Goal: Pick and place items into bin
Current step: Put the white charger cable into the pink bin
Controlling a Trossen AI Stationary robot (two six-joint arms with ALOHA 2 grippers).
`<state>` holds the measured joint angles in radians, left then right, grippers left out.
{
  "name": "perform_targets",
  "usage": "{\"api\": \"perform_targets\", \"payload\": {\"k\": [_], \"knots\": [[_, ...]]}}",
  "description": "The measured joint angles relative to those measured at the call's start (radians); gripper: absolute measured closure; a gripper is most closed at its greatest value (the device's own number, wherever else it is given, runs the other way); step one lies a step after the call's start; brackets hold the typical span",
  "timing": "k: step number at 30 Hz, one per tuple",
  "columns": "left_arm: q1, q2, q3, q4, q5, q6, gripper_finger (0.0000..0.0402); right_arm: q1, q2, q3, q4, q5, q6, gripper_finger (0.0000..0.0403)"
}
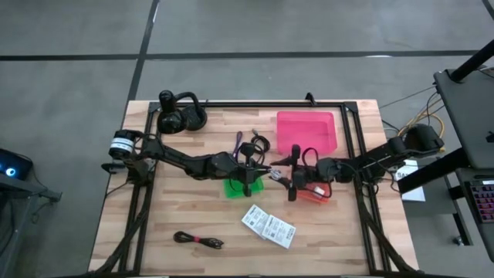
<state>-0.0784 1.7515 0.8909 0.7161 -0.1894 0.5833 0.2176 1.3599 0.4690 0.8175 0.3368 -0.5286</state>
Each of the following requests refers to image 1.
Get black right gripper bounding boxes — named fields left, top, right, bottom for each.
left=269, top=144, right=340, bottom=202

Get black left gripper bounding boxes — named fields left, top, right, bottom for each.
left=215, top=143, right=271, bottom=197

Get pink plastic bin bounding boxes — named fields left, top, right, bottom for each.
left=276, top=110, right=338, bottom=155

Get green plastic basket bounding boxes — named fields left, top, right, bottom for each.
left=223, top=175, right=266, bottom=200

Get orange plastic basket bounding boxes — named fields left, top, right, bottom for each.
left=296, top=181, right=333, bottom=205

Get black gooseneck desk lamp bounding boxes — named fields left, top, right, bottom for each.
left=156, top=90, right=208, bottom=135

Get white paper sheet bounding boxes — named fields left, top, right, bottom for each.
left=395, top=160, right=427, bottom=203

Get grey side desk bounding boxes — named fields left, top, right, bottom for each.
left=397, top=67, right=494, bottom=263

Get black keyboard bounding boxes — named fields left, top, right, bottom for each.
left=465, top=179, right=494, bottom=225

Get black pole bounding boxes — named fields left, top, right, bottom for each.
left=449, top=38, right=494, bottom=84

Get black device with blue light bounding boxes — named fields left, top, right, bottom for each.
left=0, top=148, right=34, bottom=181

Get black aluminium table frame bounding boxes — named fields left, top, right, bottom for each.
left=88, top=100, right=420, bottom=278

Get black cable with red tie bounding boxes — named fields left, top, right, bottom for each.
left=172, top=230, right=225, bottom=250

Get yellow floor cables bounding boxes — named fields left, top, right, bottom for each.
left=397, top=114, right=447, bottom=151

